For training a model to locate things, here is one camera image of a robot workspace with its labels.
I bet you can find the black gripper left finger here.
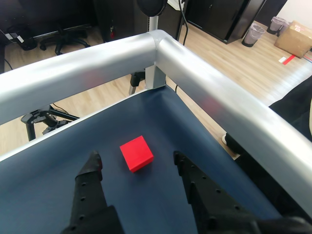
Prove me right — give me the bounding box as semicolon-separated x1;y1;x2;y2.
60;150;124;234

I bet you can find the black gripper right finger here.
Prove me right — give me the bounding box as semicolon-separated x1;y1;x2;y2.
173;150;263;234

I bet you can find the red cube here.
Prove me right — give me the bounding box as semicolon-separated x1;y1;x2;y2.
119;136;154;174

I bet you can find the dark blue table mat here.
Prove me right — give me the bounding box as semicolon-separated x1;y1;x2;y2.
0;86;283;234

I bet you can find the black tripod stand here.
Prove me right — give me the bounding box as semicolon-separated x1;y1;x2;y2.
20;104;81;142

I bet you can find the person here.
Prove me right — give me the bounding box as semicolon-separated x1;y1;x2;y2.
220;75;312;203

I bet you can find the black office chair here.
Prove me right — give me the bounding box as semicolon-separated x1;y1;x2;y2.
39;23;91;56

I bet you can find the red white floor tape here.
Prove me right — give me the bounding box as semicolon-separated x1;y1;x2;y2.
278;55;297;65

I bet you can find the grey mesh waste bin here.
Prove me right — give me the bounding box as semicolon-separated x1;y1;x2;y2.
241;23;266;48
267;16;290;35

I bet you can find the brown cardboard parcel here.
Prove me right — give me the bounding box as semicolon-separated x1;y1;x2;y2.
274;20;312;59

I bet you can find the black cabinet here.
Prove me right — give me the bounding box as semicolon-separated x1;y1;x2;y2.
185;0;268;45

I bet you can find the black round device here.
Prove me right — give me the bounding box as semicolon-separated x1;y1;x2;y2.
136;0;169;18

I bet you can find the silver table rail frame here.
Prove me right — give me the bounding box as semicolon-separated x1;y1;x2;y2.
0;29;312;220

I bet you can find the black hanging cable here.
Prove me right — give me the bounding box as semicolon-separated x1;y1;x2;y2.
178;0;190;46

